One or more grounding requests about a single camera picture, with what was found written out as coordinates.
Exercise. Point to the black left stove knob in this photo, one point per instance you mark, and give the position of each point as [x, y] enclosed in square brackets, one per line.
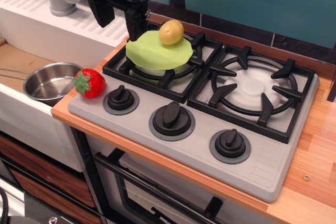
[121, 101]

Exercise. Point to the white burner cap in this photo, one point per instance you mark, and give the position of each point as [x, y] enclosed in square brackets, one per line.
[161, 72]
[251, 84]

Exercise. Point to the black left burner grate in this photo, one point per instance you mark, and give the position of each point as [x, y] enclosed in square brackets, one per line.
[176, 87]

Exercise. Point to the black stove knob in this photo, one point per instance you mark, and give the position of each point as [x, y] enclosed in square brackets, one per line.
[172, 122]
[121, 101]
[230, 146]

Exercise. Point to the lower wooden drawer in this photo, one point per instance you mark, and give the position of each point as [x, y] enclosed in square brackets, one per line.
[55, 200]

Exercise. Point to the red toy strawberry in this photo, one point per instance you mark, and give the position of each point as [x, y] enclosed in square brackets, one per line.
[89, 83]

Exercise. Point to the upper wooden drawer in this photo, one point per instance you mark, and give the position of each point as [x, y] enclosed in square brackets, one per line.
[53, 172]

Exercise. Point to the toy oven door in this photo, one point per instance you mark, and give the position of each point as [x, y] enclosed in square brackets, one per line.
[143, 208]

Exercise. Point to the black burner grate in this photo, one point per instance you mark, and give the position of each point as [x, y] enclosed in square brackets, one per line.
[262, 94]
[176, 87]

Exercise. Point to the light green plastic plate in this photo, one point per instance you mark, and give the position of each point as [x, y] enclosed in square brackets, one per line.
[149, 52]

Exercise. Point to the white left burner cap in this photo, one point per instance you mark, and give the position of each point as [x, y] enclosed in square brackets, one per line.
[161, 72]

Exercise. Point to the white toy sink unit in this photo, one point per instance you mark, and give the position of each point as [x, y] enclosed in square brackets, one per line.
[31, 37]

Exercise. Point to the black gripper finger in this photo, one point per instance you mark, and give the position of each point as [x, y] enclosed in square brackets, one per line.
[137, 22]
[102, 11]

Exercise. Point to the black right stove knob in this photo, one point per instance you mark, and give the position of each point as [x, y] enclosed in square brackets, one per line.
[230, 146]

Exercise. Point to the small stainless steel pan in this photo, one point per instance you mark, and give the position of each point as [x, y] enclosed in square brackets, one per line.
[50, 83]

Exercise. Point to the wooden drawer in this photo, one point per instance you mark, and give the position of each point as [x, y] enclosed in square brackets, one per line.
[55, 200]
[53, 172]

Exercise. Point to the black oven door handle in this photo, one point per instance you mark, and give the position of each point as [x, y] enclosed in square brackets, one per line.
[123, 174]

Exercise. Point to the white right burner cap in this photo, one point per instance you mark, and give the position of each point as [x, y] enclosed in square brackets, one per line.
[251, 84]

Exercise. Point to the yellow toy potato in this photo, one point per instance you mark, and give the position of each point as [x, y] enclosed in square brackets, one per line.
[171, 32]

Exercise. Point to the black right burner grate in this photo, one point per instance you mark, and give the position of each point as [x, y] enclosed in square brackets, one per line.
[262, 94]

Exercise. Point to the grey toy stovetop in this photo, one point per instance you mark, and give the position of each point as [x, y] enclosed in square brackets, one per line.
[262, 174]

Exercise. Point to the black middle stove knob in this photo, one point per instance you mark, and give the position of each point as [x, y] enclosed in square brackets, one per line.
[172, 122]

